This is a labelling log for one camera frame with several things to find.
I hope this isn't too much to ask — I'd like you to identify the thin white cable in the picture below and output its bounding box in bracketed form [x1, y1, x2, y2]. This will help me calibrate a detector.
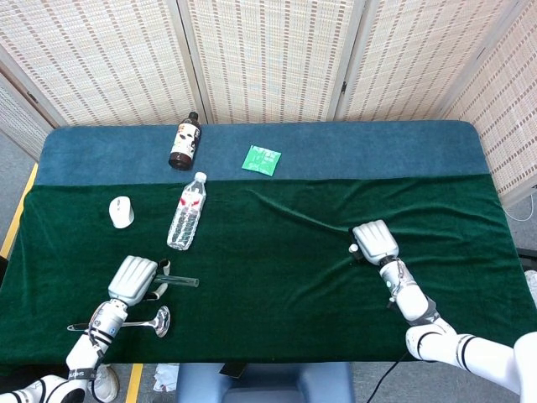
[503, 201, 534, 222]

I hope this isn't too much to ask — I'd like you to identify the black floor cable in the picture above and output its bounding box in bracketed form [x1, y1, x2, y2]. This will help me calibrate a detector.
[356, 352, 409, 403]

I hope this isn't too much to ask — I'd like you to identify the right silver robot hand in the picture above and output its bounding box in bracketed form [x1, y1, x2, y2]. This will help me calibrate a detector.
[347, 219, 399, 265]

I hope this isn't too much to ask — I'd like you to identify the dark green velvet cloth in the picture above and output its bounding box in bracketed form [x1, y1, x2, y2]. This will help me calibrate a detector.
[0, 175, 537, 377]

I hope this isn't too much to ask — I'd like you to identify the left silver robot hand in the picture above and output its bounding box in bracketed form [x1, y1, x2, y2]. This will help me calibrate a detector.
[107, 255, 172, 306]

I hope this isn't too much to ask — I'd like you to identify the crumpled white rag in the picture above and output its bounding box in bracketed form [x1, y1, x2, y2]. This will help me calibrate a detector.
[151, 363, 180, 392]

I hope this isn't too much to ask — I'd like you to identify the clear plastic water bottle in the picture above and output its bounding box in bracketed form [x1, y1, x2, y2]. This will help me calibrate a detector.
[166, 171, 209, 251]

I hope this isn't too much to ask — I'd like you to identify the white computer mouse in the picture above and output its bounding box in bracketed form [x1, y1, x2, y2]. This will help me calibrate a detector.
[108, 196, 136, 229]

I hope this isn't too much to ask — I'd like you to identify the woven folding screen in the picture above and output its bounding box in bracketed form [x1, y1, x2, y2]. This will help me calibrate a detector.
[0, 0, 537, 207]

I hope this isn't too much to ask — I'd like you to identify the dark brown glass bottle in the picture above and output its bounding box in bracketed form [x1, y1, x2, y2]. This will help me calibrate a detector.
[168, 111, 202, 170]

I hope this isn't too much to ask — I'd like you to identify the transparent glass test tube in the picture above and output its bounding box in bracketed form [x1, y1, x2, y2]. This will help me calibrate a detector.
[154, 273, 200, 289]

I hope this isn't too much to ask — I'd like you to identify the flat black phone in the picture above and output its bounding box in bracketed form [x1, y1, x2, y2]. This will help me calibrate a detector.
[218, 363, 248, 378]

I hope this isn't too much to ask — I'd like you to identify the blue table cloth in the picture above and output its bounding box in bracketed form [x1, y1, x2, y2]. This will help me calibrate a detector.
[35, 120, 492, 188]

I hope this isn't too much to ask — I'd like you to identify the shiny metal ladle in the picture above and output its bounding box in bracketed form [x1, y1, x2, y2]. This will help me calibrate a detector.
[66, 305, 172, 339]

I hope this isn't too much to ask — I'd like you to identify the green foil packet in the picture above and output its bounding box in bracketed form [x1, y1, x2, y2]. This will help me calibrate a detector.
[241, 144, 283, 176]

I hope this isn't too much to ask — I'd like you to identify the blue padded seat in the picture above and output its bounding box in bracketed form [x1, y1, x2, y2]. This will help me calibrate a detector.
[175, 361, 356, 403]

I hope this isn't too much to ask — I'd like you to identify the black box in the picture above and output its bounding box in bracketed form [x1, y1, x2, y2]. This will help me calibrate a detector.
[516, 247, 537, 270]

